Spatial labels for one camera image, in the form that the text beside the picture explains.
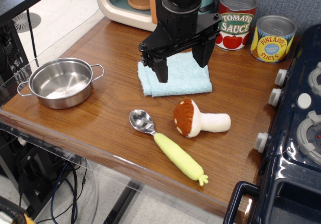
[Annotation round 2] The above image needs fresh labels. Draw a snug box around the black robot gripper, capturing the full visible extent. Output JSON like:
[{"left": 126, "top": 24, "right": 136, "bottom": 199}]
[{"left": 138, "top": 0, "right": 222, "bottom": 83}]

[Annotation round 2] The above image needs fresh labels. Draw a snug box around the plush brown mushroom toy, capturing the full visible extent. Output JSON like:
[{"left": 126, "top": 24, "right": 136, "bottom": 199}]
[{"left": 173, "top": 98, "right": 231, "bottom": 138}]

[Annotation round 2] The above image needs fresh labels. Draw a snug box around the light blue folded towel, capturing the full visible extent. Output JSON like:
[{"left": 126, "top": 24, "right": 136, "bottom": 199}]
[{"left": 137, "top": 52, "right": 213, "bottom": 97}]

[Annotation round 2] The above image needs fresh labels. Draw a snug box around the toy microwave teal and cream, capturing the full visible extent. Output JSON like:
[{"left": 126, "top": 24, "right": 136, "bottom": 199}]
[{"left": 97, "top": 0, "right": 217, "bottom": 31}]

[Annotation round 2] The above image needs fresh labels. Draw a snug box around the tomato sauce can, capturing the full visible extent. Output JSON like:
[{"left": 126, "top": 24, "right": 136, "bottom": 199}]
[{"left": 216, "top": 0, "right": 257, "bottom": 50}]

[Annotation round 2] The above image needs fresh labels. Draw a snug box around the pineapple slices can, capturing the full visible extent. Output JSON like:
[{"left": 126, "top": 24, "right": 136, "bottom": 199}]
[{"left": 250, "top": 15, "right": 297, "bottom": 63}]

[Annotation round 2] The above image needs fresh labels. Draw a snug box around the stainless steel pot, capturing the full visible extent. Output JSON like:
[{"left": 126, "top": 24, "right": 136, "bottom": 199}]
[{"left": 17, "top": 58, "right": 105, "bottom": 109}]

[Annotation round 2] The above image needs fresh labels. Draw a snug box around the black table leg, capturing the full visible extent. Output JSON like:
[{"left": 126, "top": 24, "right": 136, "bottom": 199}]
[{"left": 103, "top": 179, "right": 143, "bottom": 224}]

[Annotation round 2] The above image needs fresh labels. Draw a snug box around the dark blue toy stove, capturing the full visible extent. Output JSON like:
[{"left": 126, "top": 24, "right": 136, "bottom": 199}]
[{"left": 224, "top": 25, "right": 320, "bottom": 223}]

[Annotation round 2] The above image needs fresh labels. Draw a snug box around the yellow object bottom left corner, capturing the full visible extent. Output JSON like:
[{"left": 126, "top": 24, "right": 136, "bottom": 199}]
[{"left": 0, "top": 196, "right": 35, "bottom": 224}]

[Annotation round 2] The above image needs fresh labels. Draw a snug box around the spoon with yellow-green handle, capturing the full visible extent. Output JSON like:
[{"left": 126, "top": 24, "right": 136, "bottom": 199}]
[{"left": 129, "top": 109, "right": 209, "bottom": 186}]

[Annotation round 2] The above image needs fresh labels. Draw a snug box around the black cable under table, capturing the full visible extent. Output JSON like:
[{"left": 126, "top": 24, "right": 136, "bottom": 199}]
[{"left": 35, "top": 158, "right": 88, "bottom": 224}]

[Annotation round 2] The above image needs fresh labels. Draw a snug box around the blue cable under table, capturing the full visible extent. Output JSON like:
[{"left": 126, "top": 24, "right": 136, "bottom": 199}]
[{"left": 50, "top": 158, "right": 81, "bottom": 224}]

